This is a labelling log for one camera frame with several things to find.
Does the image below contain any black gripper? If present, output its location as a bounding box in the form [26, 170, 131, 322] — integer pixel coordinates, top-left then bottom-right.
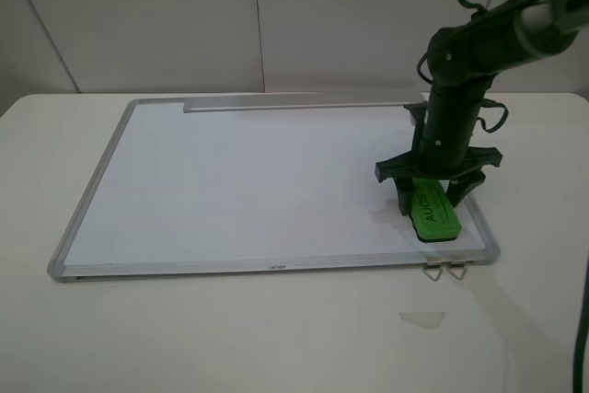
[375, 84, 502, 216]

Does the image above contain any green whiteboard eraser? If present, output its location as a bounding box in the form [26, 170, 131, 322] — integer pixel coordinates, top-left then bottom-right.
[410, 179, 462, 243]

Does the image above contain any clear tape piece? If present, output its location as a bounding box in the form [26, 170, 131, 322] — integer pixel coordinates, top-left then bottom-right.
[399, 311, 445, 329]

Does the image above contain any right metal hanging clip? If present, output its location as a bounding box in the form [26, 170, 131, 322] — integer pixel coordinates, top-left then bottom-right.
[446, 256, 474, 281]

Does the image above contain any metal hanging clip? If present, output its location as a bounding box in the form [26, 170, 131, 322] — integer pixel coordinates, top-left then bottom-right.
[422, 257, 444, 282]
[446, 256, 474, 281]

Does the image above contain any white aluminium-framed whiteboard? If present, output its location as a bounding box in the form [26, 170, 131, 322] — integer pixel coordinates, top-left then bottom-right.
[47, 89, 500, 283]

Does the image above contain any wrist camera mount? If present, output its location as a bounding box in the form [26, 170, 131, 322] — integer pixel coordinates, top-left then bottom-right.
[404, 101, 428, 127]

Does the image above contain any left metal hanging clip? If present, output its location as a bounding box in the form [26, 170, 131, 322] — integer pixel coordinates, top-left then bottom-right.
[422, 257, 444, 282]

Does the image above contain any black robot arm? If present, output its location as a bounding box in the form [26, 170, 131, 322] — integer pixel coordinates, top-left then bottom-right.
[375, 0, 588, 216]

